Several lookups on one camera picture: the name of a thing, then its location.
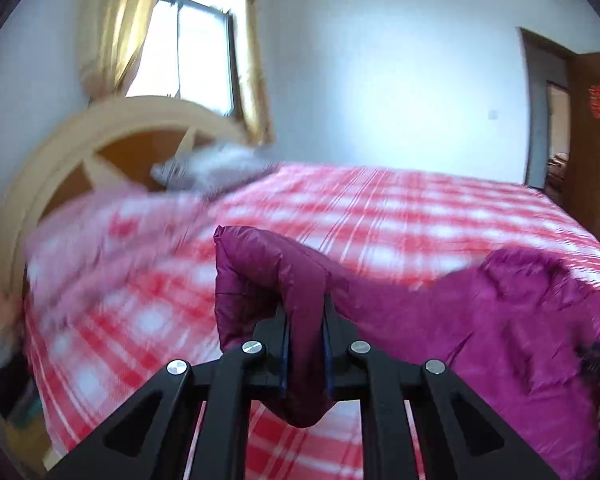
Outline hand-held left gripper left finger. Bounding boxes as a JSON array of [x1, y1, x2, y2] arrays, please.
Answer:
[[47, 305, 289, 480]]

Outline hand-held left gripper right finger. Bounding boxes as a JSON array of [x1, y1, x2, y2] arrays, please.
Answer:
[[323, 294, 573, 480]]

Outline magenta quilted down jacket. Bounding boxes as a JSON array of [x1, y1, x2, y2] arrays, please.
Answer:
[[214, 226, 600, 480]]

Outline red plaid bed sheet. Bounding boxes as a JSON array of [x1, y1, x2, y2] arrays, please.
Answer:
[[22, 162, 600, 480]]

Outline brown wooden door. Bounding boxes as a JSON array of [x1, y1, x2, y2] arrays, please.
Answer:
[[565, 52, 600, 251]]

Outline grey striped pillow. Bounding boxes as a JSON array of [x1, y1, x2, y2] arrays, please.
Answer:
[[150, 142, 276, 193]]

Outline pink checked pillow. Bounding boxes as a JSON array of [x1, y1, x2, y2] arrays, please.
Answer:
[[22, 185, 221, 321]]

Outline wooden arched headboard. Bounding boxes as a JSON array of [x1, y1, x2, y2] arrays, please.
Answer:
[[0, 97, 253, 311]]

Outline yellow curtain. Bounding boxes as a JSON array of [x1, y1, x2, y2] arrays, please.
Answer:
[[230, 0, 276, 146], [77, 0, 168, 98]]

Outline window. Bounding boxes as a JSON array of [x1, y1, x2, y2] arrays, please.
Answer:
[[125, 0, 238, 116]]

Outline brown door frame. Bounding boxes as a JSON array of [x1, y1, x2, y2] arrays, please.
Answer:
[[519, 27, 576, 201]]

